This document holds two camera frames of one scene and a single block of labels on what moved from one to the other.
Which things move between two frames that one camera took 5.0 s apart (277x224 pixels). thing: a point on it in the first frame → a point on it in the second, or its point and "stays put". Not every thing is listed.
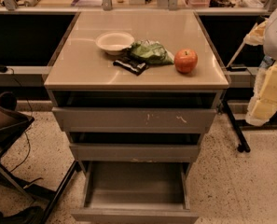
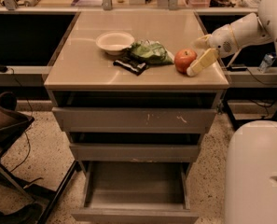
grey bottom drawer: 135,192 stays put
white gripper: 276,35 → 221,41
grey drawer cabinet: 132,91 stays put
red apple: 186,60 stays put
